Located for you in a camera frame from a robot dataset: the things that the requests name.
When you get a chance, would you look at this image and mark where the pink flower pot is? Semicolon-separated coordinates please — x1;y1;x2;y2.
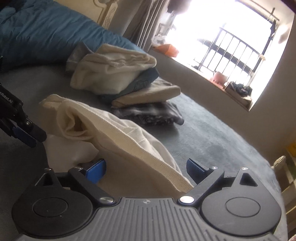
212;71;227;85

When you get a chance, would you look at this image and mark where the orange box on windowsill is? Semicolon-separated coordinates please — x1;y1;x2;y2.
153;44;179;58

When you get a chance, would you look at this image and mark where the dark blue folded garment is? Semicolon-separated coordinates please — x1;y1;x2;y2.
99;67;159;104

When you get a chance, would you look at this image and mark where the cream bed footboard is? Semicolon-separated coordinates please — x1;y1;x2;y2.
271;155;296;223

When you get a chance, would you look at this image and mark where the cream carved headboard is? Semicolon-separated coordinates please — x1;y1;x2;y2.
56;0;119;29

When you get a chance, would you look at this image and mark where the blue quilted duvet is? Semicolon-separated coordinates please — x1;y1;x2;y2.
1;1;141;72

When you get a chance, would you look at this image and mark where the cream folded knit sweater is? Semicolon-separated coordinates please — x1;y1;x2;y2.
66;43;157;95

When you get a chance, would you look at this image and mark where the black white plaid garment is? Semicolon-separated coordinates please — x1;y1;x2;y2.
111;101;185;126

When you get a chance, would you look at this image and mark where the black metal window railing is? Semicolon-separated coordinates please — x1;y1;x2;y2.
193;7;280;82

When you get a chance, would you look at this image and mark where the tray of dark items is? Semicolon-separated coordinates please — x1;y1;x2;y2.
224;81;252;109

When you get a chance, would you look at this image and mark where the cream white sweatshirt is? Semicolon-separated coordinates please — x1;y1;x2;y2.
40;94;192;198

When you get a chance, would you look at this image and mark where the beige folded garment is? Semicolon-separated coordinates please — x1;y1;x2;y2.
111;78;181;108

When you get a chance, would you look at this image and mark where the grey window curtain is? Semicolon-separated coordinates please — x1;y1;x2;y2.
108;0;169;52

